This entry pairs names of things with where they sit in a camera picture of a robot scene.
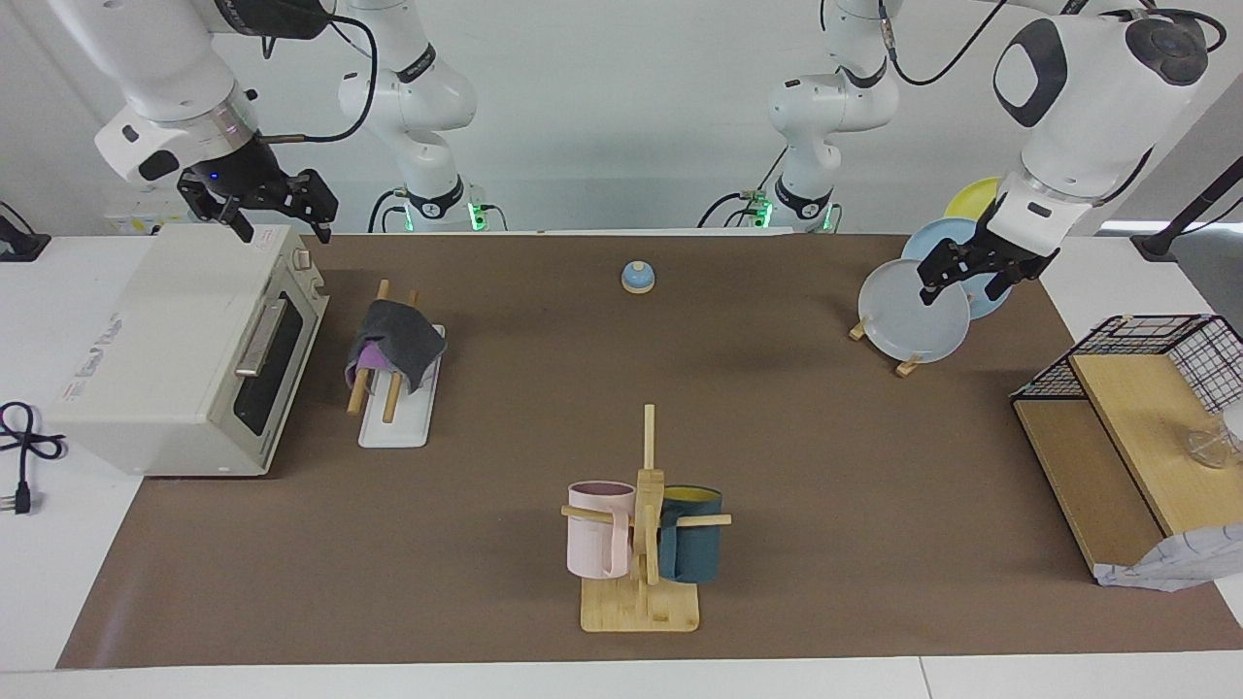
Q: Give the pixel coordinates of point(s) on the black table clamp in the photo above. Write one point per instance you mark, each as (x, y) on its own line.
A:
(19, 245)

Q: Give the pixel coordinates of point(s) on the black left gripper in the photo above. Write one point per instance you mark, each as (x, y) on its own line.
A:
(1000, 248)

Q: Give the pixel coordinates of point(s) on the white rack with wooden bars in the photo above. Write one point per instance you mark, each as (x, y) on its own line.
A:
(393, 427)

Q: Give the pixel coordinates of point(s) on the brown table mat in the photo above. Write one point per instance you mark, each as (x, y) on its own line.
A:
(486, 544)

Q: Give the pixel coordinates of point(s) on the wooden shelf box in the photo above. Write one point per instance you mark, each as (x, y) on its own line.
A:
(1146, 427)

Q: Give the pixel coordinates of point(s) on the yellow plate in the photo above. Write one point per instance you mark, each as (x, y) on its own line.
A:
(974, 199)

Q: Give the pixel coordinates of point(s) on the beige toaster oven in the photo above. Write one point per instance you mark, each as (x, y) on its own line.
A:
(165, 340)

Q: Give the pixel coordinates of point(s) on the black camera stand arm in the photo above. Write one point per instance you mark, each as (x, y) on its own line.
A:
(1194, 209)

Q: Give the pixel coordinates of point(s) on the wooden mug tree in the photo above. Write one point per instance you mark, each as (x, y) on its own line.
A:
(641, 607)

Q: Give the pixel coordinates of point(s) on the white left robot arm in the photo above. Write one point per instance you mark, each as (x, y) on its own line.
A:
(1088, 107)

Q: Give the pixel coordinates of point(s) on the dark teal mug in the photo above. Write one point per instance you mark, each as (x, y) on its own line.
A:
(694, 549)

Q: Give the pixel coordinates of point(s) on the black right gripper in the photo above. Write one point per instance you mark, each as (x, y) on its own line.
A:
(243, 175)

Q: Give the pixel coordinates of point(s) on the small blue call bell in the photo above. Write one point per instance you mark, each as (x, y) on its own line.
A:
(637, 279)

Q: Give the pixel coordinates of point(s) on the purple and grey towel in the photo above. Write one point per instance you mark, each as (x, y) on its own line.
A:
(403, 340)

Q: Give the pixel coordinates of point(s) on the grey plate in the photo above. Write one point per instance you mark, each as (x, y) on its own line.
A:
(908, 325)

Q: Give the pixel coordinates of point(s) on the white power strip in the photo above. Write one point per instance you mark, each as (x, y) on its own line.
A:
(136, 221)

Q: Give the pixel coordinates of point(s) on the wooden plate stand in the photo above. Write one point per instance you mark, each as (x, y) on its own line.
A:
(908, 366)

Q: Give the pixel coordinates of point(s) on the clear glass cup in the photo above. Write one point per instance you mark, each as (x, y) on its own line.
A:
(1209, 449)

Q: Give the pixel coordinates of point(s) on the light blue plate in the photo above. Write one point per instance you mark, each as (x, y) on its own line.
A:
(937, 238)

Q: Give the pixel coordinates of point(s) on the pink mug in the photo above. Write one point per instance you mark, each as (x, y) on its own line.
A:
(594, 539)

